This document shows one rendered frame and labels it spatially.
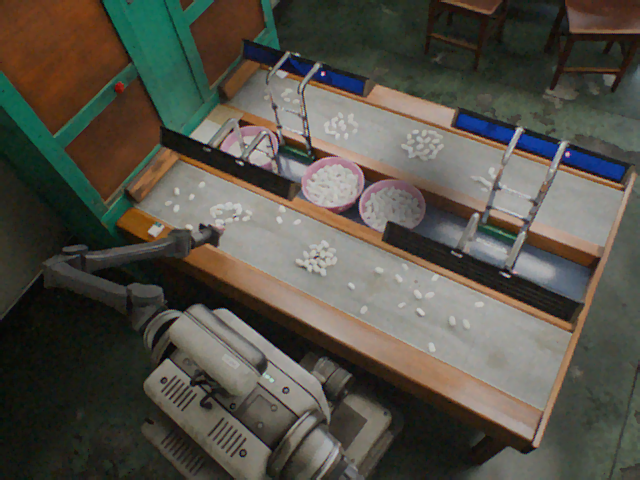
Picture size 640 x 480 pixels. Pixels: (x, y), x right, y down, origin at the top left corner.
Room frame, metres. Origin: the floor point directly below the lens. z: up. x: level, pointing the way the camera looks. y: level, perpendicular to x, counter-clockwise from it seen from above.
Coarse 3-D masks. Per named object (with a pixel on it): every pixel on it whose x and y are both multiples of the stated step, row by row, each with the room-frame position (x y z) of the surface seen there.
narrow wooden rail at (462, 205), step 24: (240, 120) 1.81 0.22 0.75; (264, 120) 1.76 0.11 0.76; (312, 144) 1.55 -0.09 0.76; (360, 168) 1.38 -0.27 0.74; (384, 168) 1.34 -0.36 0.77; (432, 192) 1.16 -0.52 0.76; (456, 192) 1.14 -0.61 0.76; (504, 216) 0.98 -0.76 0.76; (528, 240) 0.89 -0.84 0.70; (552, 240) 0.84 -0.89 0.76; (576, 240) 0.81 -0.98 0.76
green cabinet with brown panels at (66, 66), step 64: (0, 0) 1.47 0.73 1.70; (64, 0) 1.61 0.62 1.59; (192, 0) 1.99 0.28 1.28; (256, 0) 2.28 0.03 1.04; (0, 64) 1.39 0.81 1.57; (64, 64) 1.52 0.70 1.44; (128, 64) 1.68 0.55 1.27; (192, 64) 1.88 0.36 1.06; (0, 128) 1.45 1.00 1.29; (64, 128) 1.41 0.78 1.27; (128, 128) 1.58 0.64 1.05; (64, 192) 1.44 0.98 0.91
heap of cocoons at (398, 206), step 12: (384, 192) 1.23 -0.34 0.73; (396, 192) 1.22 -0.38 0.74; (372, 204) 1.19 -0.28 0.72; (384, 204) 1.17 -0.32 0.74; (396, 204) 1.16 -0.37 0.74; (408, 204) 1.16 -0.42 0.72; (372, 216) 1.12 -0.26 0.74; (384, 216) 1.12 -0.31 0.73; (396, 216) 1.10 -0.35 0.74; (408, 216) 1.09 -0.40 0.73; (372, 228) 1.07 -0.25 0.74
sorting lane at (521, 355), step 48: (192, 192) 1.44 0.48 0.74; (240, 192) 1.39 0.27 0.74; (240, 240) 1.14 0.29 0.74; (288, 240) 1.09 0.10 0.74; (336, 240) 1.05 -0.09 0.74; (336, 288) 0.84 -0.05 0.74; (384, 288) 0.80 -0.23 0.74; (432, 288) 0.75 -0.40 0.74; (432, 336) 0.57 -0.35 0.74; (480, 336) 0.54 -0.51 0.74; (528, 336) 0.50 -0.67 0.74; (528, 384) 0.34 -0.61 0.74
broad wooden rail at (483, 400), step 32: (128, 224) 1.32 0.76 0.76; (192, 256) 1.09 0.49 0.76; (224, 256) 1.06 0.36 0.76; (224, 288) 0.97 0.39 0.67; (256, 288) 0.89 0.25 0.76; (288, 288) 0.87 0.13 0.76; (288, 320) 0.76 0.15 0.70; (320, 320) 0.71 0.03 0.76; (352, 320) 0.69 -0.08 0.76; (352, 352) 0.58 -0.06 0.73; (384, 352) 0.54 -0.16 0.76; (416, 352) 0.52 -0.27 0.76; (416, 384) 0.42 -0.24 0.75; (448, 384) 0.39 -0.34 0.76; (480, 384) 0.37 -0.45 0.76; (480, 416) 0.27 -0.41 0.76; (512, 416) 0.25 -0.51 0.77
